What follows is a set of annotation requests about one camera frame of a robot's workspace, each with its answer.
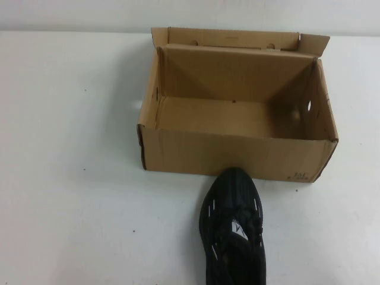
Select brown cardboard shoe box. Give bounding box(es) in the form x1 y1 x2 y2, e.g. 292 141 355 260
136 26 340 183

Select black knit sneaker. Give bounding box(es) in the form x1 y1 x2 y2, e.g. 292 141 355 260
198 167 265 285

